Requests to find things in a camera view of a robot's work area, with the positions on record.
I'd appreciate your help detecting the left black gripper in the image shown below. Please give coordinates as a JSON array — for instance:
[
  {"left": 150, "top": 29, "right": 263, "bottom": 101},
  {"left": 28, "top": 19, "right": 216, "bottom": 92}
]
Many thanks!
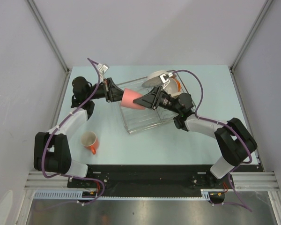
[{"left": 86, "top": 78, "right": 131, "bottom": 103}]

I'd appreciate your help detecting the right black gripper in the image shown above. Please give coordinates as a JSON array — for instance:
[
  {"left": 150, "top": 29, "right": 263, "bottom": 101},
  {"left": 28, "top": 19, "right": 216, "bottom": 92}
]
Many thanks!
[{"left": 133, "top": 85, "right": 181, "bottom": 114}]

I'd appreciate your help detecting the pink tumbler cup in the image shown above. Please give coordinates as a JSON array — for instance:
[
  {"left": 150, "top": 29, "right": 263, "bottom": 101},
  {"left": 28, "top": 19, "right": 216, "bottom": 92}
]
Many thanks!
[{"left": 120, "top": 88, "right": 145, "bottom": 110}]

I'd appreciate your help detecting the white deep plate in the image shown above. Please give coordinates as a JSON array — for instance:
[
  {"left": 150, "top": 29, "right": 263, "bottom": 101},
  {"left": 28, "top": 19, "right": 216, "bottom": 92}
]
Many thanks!
[{"left": 141, "top": 70, "right": 170, "bottom": 88}]

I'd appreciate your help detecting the orange white bowl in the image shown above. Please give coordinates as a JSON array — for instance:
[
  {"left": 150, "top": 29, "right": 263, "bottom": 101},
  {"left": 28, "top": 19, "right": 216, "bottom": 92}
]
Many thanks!
[{"left": 164, "top": 77, "right": 182, "bottom": 98}]

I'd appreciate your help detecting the orange mug with handle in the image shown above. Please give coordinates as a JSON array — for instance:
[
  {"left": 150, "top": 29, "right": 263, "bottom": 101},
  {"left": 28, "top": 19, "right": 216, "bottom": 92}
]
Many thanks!
[{"left": 80, "top": 131, "right": 99, "bottom": 155}]

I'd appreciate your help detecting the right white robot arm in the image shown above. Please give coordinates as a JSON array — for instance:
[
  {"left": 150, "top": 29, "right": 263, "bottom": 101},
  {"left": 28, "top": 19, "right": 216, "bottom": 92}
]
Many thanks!
[{"left": 133, "top": 86, "right": 258, "bottom": 188}]

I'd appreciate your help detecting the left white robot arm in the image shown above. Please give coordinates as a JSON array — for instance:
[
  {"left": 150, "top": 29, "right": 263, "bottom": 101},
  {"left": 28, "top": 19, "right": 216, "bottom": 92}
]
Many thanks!
[{"left": 33, "top": 76, "right": 124, "bottom": 188}]

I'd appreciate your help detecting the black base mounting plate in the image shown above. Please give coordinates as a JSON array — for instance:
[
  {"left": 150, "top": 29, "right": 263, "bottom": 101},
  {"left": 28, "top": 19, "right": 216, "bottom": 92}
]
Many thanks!
[{"left": 38, "top": 164, "right": 264, "bottom": 196}]

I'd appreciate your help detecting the chrome wire dish rack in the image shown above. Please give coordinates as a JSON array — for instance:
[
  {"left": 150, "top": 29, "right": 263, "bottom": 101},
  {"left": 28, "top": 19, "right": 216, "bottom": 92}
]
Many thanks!
[{"left": 112, "top": 69, "right": 197, "bottom": 135}]

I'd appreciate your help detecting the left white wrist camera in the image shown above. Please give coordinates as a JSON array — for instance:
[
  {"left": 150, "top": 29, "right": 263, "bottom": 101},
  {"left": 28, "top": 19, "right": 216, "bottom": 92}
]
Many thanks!
[{"left": 98, "top": 63, "right": 109, "bottom": 75}]

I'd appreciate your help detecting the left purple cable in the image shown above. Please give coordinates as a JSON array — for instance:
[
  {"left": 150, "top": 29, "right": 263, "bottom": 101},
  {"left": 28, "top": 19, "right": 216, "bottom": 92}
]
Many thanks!
[{"left": 38, "top": 57, "right": 108, "bottom": 209}]

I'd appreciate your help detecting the purple cable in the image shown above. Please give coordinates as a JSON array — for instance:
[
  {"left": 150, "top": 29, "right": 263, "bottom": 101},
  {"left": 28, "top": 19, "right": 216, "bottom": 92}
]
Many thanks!
[
  {"left": 38, "top": 57, "right": 108, "bottom": 209},
  {"left": 172, "top": 69, "right": 252, "bottom": 213}
]

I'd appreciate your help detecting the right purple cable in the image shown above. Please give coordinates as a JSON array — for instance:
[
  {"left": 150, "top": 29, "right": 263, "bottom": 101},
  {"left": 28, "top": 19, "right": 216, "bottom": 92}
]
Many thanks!
[{"left": 172, "top": 69, "right": 252, "bottom": 213}]

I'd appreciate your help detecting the white slotted cable duct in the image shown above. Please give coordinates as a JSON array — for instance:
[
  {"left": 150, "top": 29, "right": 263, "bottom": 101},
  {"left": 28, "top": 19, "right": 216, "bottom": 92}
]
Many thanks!
[{"left": 34, "top": 190, "right": 210, "bottom": 201}]

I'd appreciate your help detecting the aluminium frame rail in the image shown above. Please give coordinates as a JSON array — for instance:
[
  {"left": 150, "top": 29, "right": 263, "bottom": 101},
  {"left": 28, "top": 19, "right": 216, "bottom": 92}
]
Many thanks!
[{"left": 24, "top": 171, "right": 72, "bottom": 190}]

